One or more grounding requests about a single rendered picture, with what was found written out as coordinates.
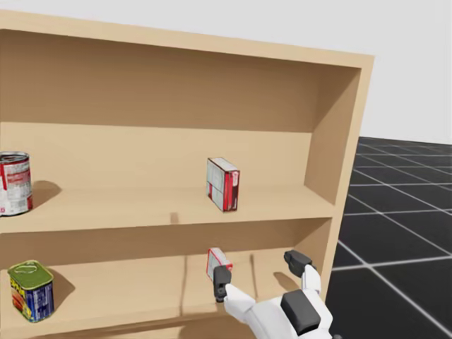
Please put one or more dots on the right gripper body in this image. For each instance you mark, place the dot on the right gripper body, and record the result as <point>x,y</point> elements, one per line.
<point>272,318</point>

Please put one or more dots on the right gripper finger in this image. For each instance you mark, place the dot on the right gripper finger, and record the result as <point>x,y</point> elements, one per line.
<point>226,289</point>
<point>307,275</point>

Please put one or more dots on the small red and white carton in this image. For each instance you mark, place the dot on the small red and white carton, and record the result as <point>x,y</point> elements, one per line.
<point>216,259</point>

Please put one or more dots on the green and blue rectangular can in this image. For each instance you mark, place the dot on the green and blue rectangular can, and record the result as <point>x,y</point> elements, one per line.
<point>31,293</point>

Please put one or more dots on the pale wooden shelf unit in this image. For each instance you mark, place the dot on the pale wooden shelf unit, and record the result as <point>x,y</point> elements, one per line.
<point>141,106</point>

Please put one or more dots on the red and white can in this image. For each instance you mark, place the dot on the red and white can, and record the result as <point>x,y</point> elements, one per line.
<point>14,183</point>

